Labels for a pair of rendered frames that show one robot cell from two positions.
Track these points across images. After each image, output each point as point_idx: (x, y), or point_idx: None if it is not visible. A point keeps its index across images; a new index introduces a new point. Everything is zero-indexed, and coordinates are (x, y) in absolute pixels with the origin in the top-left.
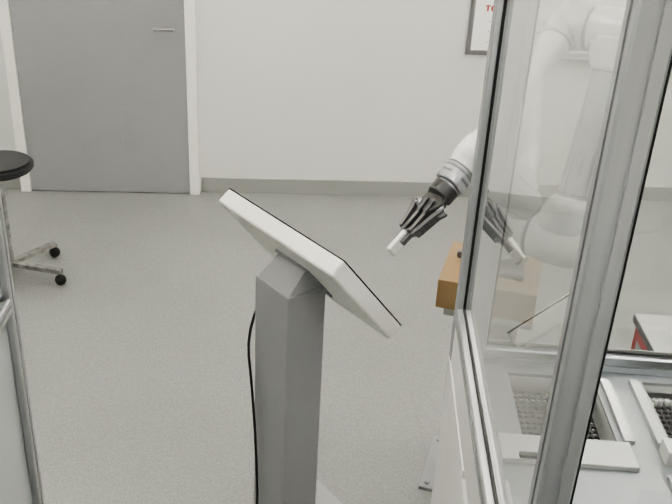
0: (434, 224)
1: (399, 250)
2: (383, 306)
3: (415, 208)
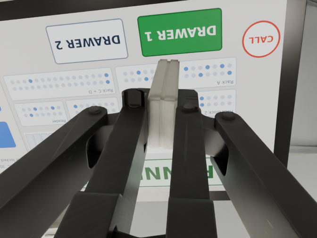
0: (305, 194)
1: (179, 70)
2: (297, 62)
3: (14, 237)
